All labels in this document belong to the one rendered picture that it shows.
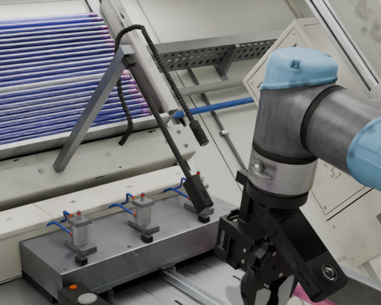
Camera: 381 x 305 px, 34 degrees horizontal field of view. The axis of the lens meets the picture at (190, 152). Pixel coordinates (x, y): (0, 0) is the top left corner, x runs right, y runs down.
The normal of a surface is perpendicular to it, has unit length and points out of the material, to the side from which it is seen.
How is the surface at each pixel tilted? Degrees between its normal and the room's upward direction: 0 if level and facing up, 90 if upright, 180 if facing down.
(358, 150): 88
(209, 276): 44
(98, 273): 134
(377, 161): 88
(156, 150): 90
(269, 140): 97
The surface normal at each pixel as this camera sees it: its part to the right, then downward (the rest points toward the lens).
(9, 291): -0.01, -0.95
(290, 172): 0.12, 0.44
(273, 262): 0.62, 0.41
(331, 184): -0.78, 0.19
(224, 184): 0.44, -0.51
